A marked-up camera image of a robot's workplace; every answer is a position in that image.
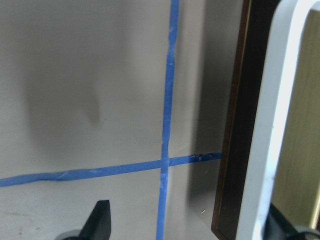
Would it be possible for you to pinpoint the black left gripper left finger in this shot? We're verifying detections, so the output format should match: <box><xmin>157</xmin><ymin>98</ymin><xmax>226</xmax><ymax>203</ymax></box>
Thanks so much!
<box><xmin>57</xmin><ymin>200</ymin><xmax>112</xmax><ymax>240</ymax></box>

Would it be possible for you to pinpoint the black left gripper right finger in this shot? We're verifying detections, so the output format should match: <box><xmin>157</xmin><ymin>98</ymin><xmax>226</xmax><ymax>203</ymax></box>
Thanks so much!
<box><xmin>264</xmin><ymin>203</ymin><xmax>320</xmax><ymax>240</ymax></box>

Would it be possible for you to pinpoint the light wood drawer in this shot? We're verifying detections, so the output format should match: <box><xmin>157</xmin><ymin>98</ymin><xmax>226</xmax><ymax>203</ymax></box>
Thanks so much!
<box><xmin>236</xmin><ymin>0</ymin><xmax>320</xmax><ymax>240</ymax></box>

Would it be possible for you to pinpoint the dark wooden drawer cabinet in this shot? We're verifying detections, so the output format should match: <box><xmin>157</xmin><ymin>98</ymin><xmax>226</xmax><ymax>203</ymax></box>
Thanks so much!
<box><xmin>211</xmin><ymin>0</ymin><xmax>279</xmax><ymax>240</ymax></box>

